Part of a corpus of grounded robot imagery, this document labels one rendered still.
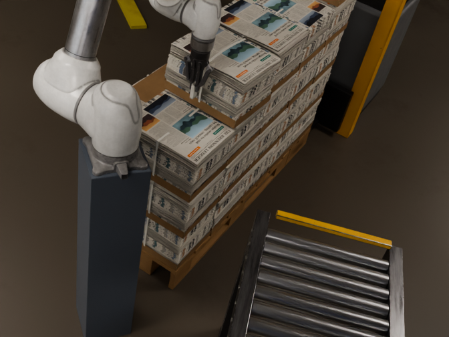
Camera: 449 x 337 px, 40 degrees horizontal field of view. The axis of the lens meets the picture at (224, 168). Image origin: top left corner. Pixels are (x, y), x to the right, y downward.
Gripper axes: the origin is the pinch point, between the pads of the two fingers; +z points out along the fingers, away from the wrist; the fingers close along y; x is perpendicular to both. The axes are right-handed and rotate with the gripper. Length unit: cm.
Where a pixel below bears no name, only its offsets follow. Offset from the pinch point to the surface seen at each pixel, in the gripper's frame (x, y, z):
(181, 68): -7.1, 11.5, -1.3
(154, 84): -33, 41, 36
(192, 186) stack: 21.0, -18.3, 26.9
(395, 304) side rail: 30, -106, 16
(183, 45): -9.7, 13.7, -10.3
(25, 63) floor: -61, 160, 96
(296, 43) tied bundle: -52, -18, -8
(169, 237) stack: 21, -12, 63
